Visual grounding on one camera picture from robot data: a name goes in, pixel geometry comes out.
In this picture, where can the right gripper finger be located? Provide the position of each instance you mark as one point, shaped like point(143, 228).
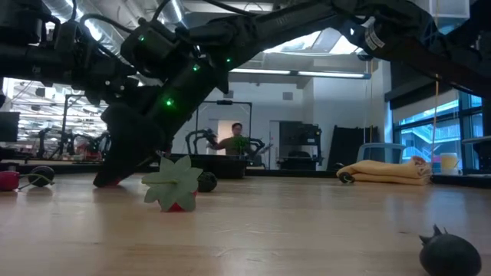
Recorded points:
point(160, 152)
point(126, 145)

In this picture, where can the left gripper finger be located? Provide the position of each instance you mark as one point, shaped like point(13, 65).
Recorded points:
point(111, 78)

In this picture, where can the red strawberry green leaves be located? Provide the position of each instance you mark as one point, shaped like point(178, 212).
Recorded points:
point(172, 180)

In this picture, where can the blackberry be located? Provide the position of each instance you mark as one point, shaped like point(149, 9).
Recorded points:
point(207, 181)

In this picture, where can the dark cherry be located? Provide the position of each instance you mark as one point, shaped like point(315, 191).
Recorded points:
point(346, 177)
point(41, 175)

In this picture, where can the small dark berry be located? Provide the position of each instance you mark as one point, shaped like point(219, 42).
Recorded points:
point(449, 257)

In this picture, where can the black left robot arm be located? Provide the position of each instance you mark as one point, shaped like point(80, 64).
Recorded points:
point(23, 57)

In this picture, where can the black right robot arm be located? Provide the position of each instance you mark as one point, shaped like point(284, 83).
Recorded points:
point(291, 21)

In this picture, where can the person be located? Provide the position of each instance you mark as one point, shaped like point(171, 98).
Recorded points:
point(236, 128)

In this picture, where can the small green background plant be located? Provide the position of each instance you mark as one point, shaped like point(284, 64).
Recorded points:
point(241, 143)

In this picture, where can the dark background monitor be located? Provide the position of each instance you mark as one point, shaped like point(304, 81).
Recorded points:
point(9, 126)

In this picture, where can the long ceiling light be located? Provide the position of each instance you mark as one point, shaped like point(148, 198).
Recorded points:
point(268, 71)

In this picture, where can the red cherry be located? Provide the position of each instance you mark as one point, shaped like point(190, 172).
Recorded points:
point(8, 180)

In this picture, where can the black equipment rack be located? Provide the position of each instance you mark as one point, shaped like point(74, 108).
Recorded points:
point(299, 134)

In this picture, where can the black panel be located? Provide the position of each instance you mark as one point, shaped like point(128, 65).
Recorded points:
point(349, 145)

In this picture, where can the white office chair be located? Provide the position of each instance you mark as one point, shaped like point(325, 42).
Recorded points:
point(379, 153)

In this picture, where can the yellow folded cloth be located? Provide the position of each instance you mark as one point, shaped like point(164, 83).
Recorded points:
point(387, 170)

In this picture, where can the pale yellow cup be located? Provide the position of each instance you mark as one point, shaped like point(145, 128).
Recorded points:
point(449, 163)

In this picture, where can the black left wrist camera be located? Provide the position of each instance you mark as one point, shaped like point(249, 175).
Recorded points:
point(67, 38)

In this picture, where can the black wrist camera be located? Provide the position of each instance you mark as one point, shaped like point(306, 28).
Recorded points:
point(151, 46)
point(67, 38)

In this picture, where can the black station frame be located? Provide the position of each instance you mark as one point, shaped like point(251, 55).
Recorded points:
point(65, 115)
point(224, 102)

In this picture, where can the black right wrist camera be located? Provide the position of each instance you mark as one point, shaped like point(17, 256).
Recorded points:
point(151, 46)

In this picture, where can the grey wall vent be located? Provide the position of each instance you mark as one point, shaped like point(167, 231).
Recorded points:
point(229, 94)
point(287, 96)

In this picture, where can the silver ventilation duct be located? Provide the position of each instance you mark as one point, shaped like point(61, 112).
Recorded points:
point(57, 7)
point(174, 9)

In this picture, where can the black aluminium table frame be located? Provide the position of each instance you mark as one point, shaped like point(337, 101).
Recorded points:
point(287, 173)

